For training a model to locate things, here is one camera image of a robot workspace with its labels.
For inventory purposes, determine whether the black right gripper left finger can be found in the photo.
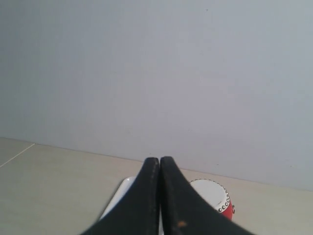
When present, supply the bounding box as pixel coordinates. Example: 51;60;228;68
83;158;159;235

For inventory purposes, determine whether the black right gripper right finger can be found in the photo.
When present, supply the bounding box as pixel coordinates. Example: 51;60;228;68
160;157;251;235

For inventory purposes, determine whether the red small drum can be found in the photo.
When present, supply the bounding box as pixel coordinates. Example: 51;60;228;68
190;179;235;220

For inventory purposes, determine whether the white plastic tray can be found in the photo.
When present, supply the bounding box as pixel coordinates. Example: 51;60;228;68
99;176;135;220

